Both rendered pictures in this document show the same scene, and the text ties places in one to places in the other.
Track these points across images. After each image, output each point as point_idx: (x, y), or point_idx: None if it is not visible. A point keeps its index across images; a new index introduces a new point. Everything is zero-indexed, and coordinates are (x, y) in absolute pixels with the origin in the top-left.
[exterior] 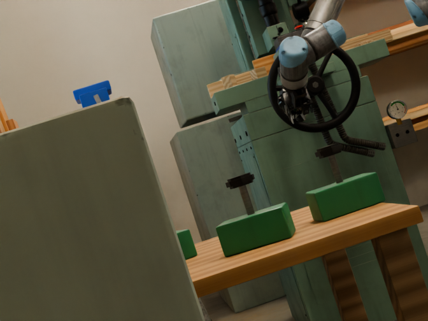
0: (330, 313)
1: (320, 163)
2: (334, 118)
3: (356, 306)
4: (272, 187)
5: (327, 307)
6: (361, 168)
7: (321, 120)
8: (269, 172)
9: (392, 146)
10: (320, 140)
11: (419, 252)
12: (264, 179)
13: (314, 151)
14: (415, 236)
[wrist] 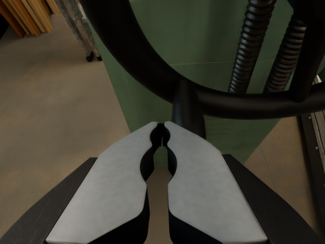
0: (157, 160)
1: (202, 71)
2: (293, 101)
3: None
4: (119, 83)
5: (156, 158)
6: (255, 88)
7: (249, 58)
8: (115, 64)
9: (320, 74)
10: (220, 37)
11: (251, 147)
12: (107, 71)
13: (201, 53)
14: (257, 141)
